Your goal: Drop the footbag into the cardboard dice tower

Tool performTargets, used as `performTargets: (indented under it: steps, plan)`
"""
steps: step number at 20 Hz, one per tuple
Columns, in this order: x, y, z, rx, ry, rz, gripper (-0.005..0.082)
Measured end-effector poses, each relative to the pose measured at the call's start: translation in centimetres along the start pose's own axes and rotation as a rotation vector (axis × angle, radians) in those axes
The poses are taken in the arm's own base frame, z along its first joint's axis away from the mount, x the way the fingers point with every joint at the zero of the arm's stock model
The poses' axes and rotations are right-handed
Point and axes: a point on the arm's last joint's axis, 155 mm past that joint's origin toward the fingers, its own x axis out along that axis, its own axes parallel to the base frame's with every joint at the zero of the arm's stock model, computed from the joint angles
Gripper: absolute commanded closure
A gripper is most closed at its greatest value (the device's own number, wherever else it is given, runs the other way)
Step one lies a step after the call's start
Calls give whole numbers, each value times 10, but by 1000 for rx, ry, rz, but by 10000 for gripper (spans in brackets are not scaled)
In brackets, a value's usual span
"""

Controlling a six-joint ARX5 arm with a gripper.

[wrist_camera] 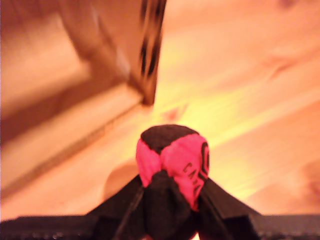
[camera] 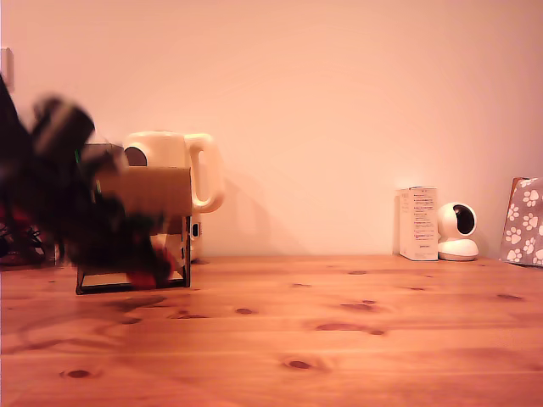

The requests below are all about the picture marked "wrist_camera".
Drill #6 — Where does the red and black footbag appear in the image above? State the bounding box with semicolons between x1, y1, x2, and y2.
136;124;211;240

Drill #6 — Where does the cardboard dice tower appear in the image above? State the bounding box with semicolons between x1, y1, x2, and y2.
0;0;168;201

